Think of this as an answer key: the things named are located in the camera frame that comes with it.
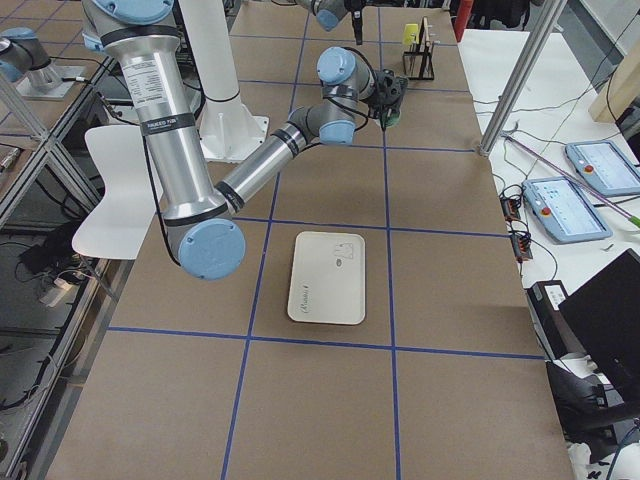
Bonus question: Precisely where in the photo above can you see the near teach pendant tablet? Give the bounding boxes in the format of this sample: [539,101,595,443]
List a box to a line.
[522,177,613,244]

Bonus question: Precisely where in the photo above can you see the yellow-green cup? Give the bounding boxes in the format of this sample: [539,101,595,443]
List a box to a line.
[402,23,420,46]

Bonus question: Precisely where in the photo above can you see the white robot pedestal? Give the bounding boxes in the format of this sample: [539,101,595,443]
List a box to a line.
[179,0,269,163]

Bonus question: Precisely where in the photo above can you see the black box on side table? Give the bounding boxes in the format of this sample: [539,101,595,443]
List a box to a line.
[526,280,583,360]

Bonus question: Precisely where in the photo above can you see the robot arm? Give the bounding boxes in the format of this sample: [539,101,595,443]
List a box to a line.
[83,1,408,280]
[294,0,366,45]

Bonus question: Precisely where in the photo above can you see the far teach pendant tablet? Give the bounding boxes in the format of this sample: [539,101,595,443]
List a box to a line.
[564,140,640,197]

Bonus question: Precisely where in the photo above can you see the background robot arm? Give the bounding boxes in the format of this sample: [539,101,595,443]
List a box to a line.
[1,27,85,100]

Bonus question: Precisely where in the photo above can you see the white chair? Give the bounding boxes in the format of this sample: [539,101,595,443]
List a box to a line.
[72,125,163,260]

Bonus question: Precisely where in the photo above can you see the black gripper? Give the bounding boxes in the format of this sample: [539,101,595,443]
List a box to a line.
[351,10,408,124]

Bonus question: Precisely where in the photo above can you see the cream rabbit tray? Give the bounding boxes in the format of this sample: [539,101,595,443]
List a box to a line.
[287,231,366,326]

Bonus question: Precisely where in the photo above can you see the teach pendant tablet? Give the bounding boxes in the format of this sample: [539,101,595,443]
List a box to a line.
[522,177,613,244]
[564,140,640,197]

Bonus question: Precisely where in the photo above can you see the black wire cup rack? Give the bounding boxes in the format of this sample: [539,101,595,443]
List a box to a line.
[402,16,435,81]

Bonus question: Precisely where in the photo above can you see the light green cup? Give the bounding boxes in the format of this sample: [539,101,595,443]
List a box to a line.
[380,110,400,129]

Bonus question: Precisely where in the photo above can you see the black laptop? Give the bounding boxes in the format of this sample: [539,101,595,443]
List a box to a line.
[557,248,640,396]

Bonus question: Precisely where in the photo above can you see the aluminium frame post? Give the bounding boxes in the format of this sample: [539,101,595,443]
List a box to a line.
[478,0,567,157]

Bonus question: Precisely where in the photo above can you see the purple rod with green tip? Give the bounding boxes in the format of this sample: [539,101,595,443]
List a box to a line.
[500,132,640,228]

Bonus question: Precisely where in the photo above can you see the orange electronics module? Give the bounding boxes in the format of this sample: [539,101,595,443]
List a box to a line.
[500,196,522,222]

